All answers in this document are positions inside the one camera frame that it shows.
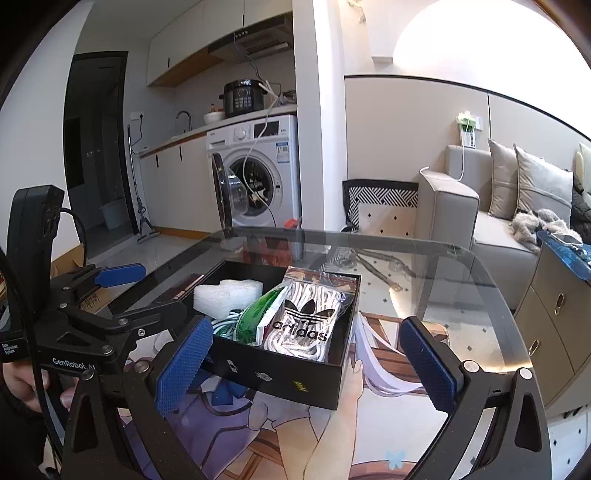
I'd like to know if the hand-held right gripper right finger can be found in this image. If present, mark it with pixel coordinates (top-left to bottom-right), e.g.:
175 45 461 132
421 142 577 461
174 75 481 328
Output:
398 316 553 480

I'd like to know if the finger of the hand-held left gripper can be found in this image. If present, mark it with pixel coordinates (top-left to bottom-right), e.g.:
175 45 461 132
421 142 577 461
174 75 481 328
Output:
50 262 147 302
60 299 191 352

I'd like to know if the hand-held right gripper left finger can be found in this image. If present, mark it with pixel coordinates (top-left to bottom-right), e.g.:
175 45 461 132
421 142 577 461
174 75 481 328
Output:
60 316 215 480

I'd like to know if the white foam piece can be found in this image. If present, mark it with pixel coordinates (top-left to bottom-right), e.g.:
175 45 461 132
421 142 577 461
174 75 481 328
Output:
193 279 265 320

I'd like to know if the green packet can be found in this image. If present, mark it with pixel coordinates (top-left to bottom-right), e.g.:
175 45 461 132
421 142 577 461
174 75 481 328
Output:
235 285 288 348

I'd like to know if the black cardboard box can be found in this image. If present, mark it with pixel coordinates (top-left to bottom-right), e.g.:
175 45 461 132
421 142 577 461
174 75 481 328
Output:
178 260 362 411

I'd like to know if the zip bag of white shoelaces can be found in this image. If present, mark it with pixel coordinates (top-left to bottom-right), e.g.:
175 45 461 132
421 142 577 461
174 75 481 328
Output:
262 265 359 365

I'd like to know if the person's left forearm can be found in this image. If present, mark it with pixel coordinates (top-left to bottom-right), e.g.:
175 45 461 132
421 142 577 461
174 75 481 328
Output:
0 390 52 480

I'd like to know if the person's left hand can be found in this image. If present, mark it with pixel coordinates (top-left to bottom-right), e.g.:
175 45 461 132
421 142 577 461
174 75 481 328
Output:
0 362 82 414

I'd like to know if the brown cardboard box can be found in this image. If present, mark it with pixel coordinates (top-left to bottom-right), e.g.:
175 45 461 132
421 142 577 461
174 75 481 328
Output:
50 244 117 315

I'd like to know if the flat mop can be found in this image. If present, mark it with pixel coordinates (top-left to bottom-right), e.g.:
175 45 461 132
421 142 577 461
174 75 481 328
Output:
126 124 160 245

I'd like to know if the grey bucket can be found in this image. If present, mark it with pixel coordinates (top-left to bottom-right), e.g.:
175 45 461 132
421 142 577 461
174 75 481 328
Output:
99 198 127 230

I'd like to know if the kitchen counter cabinet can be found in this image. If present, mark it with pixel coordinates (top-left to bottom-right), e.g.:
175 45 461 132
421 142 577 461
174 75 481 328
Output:
139 127 219 232

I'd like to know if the beige side cabinet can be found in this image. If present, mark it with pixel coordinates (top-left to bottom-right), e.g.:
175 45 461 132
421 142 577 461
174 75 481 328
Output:
512 240 591 409

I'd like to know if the printed table mat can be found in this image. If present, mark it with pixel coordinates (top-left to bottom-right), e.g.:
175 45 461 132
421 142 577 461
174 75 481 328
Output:
111 309 459 480

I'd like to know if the dark glass door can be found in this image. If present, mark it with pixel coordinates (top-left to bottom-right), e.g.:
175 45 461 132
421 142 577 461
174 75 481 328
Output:
62 51 142 257

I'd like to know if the beige sofa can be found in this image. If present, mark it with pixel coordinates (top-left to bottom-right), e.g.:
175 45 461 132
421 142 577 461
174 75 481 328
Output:
418 143 591 297

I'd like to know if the white diamond pattern rug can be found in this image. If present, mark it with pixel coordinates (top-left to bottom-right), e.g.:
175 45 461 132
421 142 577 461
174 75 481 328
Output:
323 203 591 480

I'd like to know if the grey fur item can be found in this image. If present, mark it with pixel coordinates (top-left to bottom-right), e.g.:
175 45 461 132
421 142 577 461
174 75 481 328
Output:
510 209 574 253

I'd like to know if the narrow grey sofa cushion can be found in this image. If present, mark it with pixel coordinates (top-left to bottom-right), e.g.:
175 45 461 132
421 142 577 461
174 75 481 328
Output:
488 138 520 220

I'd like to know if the wide grey sofa cushion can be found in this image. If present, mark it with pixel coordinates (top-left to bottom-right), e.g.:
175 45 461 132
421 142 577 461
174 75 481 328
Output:
513 144 574 225

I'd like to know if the white washing machine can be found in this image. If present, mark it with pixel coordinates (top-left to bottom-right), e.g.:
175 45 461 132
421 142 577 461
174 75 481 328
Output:
207 114 302 230

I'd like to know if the black pressure cooker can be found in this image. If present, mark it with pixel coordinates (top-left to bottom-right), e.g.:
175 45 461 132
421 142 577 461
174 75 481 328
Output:
224 79 265 119

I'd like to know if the upper kitchen cabinet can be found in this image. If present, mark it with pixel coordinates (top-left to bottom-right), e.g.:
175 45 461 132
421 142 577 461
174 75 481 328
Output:
147 0 296 88

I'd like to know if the pale sofa cushion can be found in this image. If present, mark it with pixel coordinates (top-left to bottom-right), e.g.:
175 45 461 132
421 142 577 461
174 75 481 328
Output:
573 142 591 186

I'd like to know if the range hood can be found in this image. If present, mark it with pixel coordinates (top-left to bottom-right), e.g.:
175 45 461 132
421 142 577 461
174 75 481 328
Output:
208 16 294 64

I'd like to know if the white charging cable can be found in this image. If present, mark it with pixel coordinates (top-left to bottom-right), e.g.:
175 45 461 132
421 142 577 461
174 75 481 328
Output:
427 145 468 184

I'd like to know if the hanging white power cord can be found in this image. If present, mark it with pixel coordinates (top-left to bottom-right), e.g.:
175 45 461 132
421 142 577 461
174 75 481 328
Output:
241 80 283 228

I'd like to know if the green wall charger holder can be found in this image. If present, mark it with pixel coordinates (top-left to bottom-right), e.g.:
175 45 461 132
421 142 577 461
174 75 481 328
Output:
455 111 484 149

